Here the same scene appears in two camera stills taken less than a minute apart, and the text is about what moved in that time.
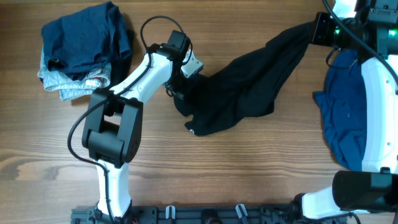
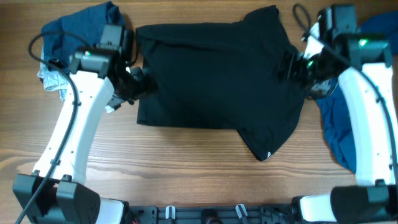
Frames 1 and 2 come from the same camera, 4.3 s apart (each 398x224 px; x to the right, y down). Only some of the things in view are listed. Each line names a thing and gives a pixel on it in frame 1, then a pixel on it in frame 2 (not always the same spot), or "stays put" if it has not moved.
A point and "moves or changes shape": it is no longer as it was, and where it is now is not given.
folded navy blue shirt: [79, 43] stays put
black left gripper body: [179, 84] to [136, 86]
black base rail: [205, 214] stays put
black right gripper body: [326, 31] to [314, 78]
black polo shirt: [244, 89] moves or changes shape
